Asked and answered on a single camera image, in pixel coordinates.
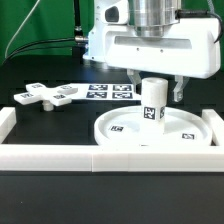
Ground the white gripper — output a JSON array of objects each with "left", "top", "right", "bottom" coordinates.
[{"left": 103, "top": 18, "right": 221, "bottom": 102}]

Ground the white round table top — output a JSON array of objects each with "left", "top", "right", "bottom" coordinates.
[{"left": 94, "top": 106, "right": 212, "bottom": 147}]

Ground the white cross-shaped table base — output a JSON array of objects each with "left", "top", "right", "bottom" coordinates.
[{"left": 14, "top": 83, "right": 78, "bottom": 112}]

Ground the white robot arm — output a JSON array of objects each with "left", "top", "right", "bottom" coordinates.
[{"left": 84, "top": 0, "right": 223, "bottom": 102}]

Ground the white marker sheet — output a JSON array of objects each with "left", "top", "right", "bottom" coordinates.
[{"left": 71, "top": 83, "right": 141, "bottom": 101}]

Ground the white right fence bar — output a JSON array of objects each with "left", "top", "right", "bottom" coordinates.
[{"left": 202, "top": 109, "right": 224, "bottom": 146}]

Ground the white fence bar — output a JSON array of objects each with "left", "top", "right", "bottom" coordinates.
[
  {"left": 202, "top": 109, "right": 224, "bottom": 146},
  {"left": 0, "top": 107, "right": 16, "bottom": 144},
  {"left": 0, "top": 144, "right": 224, "bottom": 172}
]

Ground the white left fence bar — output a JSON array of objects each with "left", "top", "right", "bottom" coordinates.
[{"left": 0, "top": 107, "right": 16, "bottom": 144}]

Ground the white front fence bar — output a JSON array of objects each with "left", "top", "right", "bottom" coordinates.
[{"left": 0, "top": 144, "right": 224, "bottom": 172}]

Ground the black cable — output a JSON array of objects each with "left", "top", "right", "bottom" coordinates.
[{"left": 1, "top": 36, "right": 89, "bottom": 66}]

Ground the black vertical post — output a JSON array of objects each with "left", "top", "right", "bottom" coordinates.
[{"left": 73, "top": 0, "right": 83, "bottom": 36}]

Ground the white cable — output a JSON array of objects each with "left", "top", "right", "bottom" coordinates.
[{"left": 4, "top": 0, "right": 42, "bottom": 60}]

